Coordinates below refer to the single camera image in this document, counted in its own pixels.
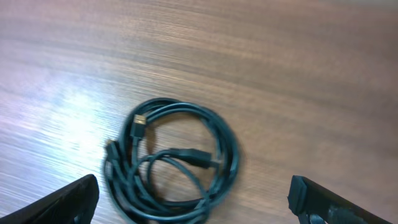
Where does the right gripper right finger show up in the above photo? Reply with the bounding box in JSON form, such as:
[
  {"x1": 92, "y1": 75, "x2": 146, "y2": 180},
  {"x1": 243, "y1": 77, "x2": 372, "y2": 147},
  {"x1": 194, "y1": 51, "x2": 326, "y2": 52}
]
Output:
[{"x1": 287, "y1": 175, "x2": 388, "y2": 224}]

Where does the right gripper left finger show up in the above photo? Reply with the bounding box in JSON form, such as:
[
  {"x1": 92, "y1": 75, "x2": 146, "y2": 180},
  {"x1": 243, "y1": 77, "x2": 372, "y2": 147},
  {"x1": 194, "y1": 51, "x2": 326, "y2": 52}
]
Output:
[{"x1": 1, "y1": 174, "x2": 100, "y2": 224}]

